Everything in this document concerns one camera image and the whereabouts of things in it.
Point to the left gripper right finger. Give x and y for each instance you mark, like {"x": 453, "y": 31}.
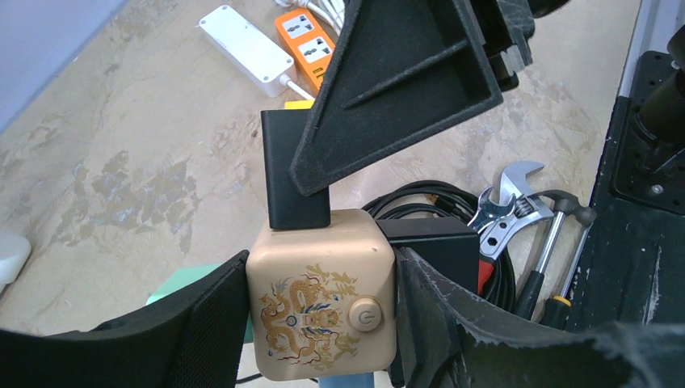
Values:
{"x": 450, "y": 337}

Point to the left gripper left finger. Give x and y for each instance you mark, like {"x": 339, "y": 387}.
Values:
{"x": 191, "y": 338}

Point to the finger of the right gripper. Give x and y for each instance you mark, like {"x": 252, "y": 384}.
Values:
{"x": 402, "y": 71}
{"x": 507, "y": 27}

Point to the orange power strip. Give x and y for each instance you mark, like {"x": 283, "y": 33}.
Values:
{"x": 309, "y": 44}

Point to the yellow cube socket adapter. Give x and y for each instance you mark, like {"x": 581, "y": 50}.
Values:
{"x": 298, "y": 104}

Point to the wooden cube adapter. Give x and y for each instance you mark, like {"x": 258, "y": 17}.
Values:
{"x": 322, "y": 301}

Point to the white power strip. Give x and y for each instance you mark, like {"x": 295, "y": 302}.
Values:
{"x": 258, "y": 57}

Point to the green cube adapter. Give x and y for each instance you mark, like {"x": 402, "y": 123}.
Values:
{"x": 185, "y": 276}

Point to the yellow black screwdriver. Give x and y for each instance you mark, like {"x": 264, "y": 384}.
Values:
{"x": 557, "y": 307}

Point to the red adjustable wrench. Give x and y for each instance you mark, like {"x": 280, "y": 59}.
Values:
{"x": 498, "y": 222}

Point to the small claw hammer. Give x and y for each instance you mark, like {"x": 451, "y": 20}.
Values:
{"x": 565, "y": 204}

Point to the white PVC pipe frame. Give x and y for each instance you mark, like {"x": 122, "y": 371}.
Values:
{"x": 15, "y": 250}

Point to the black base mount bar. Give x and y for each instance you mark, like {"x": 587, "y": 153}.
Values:
{"x": 632, "y": 264}

